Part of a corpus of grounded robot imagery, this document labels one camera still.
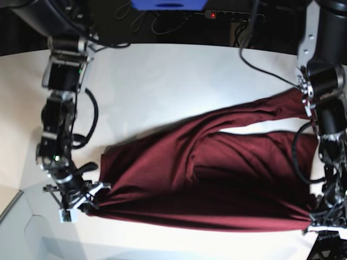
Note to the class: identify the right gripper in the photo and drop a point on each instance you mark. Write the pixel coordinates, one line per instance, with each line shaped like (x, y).
(76, 194)

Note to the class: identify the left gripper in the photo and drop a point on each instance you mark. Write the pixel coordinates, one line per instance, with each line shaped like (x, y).
(329, 215)

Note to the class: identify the dark red t-shirt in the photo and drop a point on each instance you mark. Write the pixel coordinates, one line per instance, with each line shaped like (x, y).
(197, 176)

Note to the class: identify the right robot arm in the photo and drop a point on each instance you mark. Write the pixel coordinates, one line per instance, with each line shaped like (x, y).
(73, 42)

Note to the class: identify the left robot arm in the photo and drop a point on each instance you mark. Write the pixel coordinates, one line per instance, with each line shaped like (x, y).
(322, 81)

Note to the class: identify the blue box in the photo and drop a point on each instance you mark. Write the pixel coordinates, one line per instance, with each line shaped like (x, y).
(189, 5)

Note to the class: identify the black power strip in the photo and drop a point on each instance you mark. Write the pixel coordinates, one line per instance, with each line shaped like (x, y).
(229, 16)

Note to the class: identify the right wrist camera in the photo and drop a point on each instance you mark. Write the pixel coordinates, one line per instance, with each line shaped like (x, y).
(68, 215)

